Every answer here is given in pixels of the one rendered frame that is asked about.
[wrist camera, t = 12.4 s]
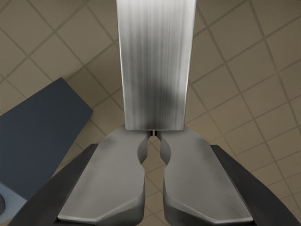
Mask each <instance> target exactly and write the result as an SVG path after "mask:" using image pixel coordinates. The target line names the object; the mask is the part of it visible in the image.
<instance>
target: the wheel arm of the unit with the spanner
mask: <svg viewBox="0 0 301 226"><path fill-rule="evenodd" d="M196 6H197V0H116V13H117V25H118V37H119V49H120V66H121V79H122V91H123V103H124V115H125V128H126V130H183V129H184V123H185V111H186V101H187V93H188V84H189V71H190V63H191V54H192V45H193V36H194V24H195V14H196Z"/></svg>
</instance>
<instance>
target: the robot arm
mask: <svg viewBox="0 0 301 226"><path fill-rule="evenodd" d="M151 136H153V131H152V130H126V128H125V124H124V125H122V126H120V127H119V128H117V129H115V130H114V131H113V132H111V133H110V134H108V135H107V136H106V137H105V138H103V139H102V140H101V141H100V142H99V143H98V144H94V143H92V144H90V145H89V146H88V147H87V148H86V149H84V150H83V151H82V152H81V153H80V154H79V155H77V156H76V157H75V158H74V159H73V160H71V161H70V162H69V163H68V164H67V165H66V166H65V167H63V168H62V169H61V170H60V171H59V172H58V173H56V174H55V175H54V176H53V177H52V178H50V179H49V180H48V181H47V182H46V183H45V184H43V185H42V186H41V187H40V188H39V189H38V190H37V191H36V192H35V193H34V194H33V195H32V196H31V197H30V198H29V199H28V200H27V202H26V203H25V204H24V205H23V206H22V207H21V209H20V210H19V211H18V212H17V213H16V215H15V216H14V217H13V219H12V220H11V221H10V223H9V224H8V225H7V226H136V225H138V224H139V223H140V222H141V221H142V220H143V217H144V208H145V170H144V168H143V166H142V163H143V162H144V160H145V159H146V158H147V140H148V139H149V138H150V137H151ZM155 136H157V138H158V139H159V140H160V141H161V148H160V157H161V159H162V160H163V161H164V162H165V164H166V165H167V166H166V167H165V169H164V175H163V208H164V217H165V219H166V221H167V222H168V223H169V224H170V225H171V226H301V223H300V222H299V221H298V220H297V219H296V217H295V216H294V215H293V214H292V213H291V211H290V210H289V209H288V208H287V207H286V206H285V205H284V204H283V202H282V201H281V200H280V199H279V198H278V197H277V196H276V195H275V194H274V193H273V192H272V191H271V190H270V189H269V188H267V187H266V186H265V185H264V184H263V183H262V182H261V181H259V180H258V179H257V178H256V177H255V176H253V175H252V174H251V173H250V172H249V171H248V170H247V169H245V168H244V167H243V166H242V165H241V164H240V163H238V162H237V161H236V160H235V159H234V158H232V157H231V156H230V155H229V154H228V153H226V152H225V151H224V150H223V149H222V148H221V147H220V146H218V145H211V144H210V143H208V142H207V141H206V140H205V139H204V138H203V137H202V136H200V135H199V134H198V133H196V132H195V131H194V130H192V129H190V128H189V127H187V126H185V125H184V129H183V130H155Z"/></svg>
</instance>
